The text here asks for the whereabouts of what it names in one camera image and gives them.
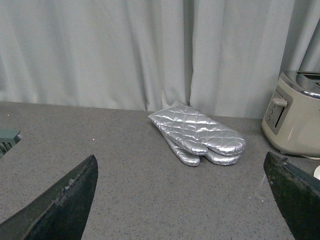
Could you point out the white round plate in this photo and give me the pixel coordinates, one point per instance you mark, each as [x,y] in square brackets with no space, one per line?
[316,173]

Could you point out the lower silver quilted oven mitt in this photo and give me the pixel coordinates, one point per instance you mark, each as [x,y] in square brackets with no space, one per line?
[192,160]

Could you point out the beige toaster with chrome top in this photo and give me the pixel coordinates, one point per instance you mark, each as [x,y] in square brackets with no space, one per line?
[292,119]

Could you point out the silver quilted oven mitt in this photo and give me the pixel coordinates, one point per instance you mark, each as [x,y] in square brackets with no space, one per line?
[192,160]
[197,133]

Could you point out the upper silver quilted oven mitt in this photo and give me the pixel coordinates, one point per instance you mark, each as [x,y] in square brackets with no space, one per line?
[197,133]

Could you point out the grey curtain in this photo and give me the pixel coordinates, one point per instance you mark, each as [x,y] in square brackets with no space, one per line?
[222,57]

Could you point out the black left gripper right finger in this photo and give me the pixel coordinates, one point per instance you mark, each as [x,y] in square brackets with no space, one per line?
[297,195]

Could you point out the dark green rack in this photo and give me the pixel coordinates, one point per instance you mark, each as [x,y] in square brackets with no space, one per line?
[8,139]

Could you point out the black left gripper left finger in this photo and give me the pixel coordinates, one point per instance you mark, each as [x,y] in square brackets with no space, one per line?
[59,213]

